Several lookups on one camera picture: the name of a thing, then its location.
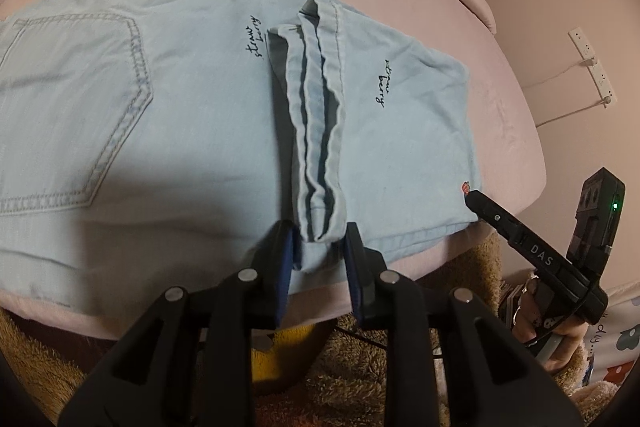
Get white power strip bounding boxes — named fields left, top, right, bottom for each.
left=568, top=26, right=615, bottom=109

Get black cable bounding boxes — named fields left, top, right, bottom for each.
left=334, top=326, right=447, bottom=359

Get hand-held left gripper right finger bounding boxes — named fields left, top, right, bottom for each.
left=342, top=222, right=586, bottom=427

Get person's right hand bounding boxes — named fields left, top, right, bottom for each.
left=511, top=273, right=592, bottom=374

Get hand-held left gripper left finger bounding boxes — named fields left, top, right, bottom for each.
left=57, top=219, right=301, bottom=427

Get yellow object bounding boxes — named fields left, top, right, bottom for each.
left=249, top=321, right=327, bottom=389

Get brown fuzzy rug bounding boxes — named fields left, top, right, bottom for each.
left=0, top=232, right=617, bottom=427

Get white cable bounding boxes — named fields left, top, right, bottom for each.
left=542, top=97, right=614, bottom=128
left=524, top=58, right=597, bottom=89

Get white flower printed cloth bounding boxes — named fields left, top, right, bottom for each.
left=580, top=291, right=640, bottom=389

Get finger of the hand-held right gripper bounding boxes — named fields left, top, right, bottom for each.
left=463, top=190, right=529, bottom=249

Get light blue strawberry pants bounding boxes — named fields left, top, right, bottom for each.
left=0, top=0, right=484, bottom=309

